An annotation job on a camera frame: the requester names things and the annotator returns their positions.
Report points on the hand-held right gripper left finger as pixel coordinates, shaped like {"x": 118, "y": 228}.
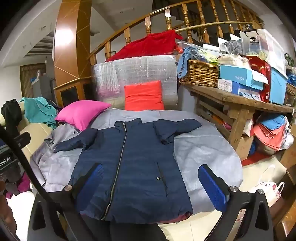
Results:
{"x": 93, "y": 179}

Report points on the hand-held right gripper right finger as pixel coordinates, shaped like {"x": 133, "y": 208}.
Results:
{"x": 212, "y": 190}

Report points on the navy blue puffer jacket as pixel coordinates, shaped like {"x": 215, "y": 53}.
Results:
{"x": 138, "y": 173}

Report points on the pink cloth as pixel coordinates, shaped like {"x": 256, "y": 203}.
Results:
{"x": 24, "y": 184}

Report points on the black cloth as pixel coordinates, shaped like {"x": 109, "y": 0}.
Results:
{"x": 10, "y": 111}

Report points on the red floor mat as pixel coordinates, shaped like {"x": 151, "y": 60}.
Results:
{"x": 256, "y": 158}

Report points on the cardboard box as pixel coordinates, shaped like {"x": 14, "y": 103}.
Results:
{"x": 245, "y": 146}

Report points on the teal cloth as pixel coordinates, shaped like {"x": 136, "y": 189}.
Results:
{"x": 37, "y": 111}

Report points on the white printed plastic bag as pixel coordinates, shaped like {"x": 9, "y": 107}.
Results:
{"x": 270, "y": 187}

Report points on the pink pillow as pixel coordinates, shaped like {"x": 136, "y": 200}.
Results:
{"x": 81, "y": 113}

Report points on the stack of coral folded cloths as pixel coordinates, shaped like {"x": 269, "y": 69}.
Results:
{"x": 268, "y": 136}

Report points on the grey cabinet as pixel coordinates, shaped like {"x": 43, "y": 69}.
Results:
{"x": 44, "y": 88}

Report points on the wooden lattice door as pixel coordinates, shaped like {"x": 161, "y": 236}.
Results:
{"x": 25, "y": 76}

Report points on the blue folded cloth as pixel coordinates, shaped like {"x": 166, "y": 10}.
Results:
{"x": 272, "y": 121}

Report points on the wooden table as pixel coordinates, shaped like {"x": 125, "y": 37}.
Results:
{"x": 231, "y": 97}

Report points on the red-orange pillow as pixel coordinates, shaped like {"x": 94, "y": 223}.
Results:
{"x": 143, "y": 96}

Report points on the wooden cabinet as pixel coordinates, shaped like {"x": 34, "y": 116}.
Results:
{"x": 74, "y": 83}

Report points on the white patterned box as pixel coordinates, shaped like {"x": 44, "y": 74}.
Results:
{"x": 227, "y": 84}

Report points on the light blue shoe box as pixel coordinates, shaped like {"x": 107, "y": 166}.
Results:
{"x": 235, "y": 76}

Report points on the wicker basket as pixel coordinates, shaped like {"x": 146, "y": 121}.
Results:
{"x": 291, "y": 89}
{"x": 198, "y": 74}

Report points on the silver foil insulation mat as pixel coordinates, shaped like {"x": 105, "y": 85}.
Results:
{"x": 138, "y": 69}

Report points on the blue plastic bin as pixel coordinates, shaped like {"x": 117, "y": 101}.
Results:
{"x": 277, "y": 88}

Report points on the red gift box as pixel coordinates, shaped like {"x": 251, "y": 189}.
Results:
{"x": 266, "y": 81}

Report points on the brown wooden column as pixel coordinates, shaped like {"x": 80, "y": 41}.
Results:
{"x": 71, "y": 46}

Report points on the beige cloth bundle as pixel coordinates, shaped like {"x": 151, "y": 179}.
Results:
{"x": 233, "y": 60}

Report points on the grey plastic bag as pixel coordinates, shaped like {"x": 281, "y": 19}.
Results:
{"x": 231, "y": 47}

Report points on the red blanket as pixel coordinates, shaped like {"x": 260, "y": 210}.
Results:
{"x": 148, "y": 46}

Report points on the clear plastic storage box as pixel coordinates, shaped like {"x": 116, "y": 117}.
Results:
{"x": 266, "y": 46}

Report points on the wooden stair railing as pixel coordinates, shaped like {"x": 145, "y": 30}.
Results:
{"x": 148, "y": 25}

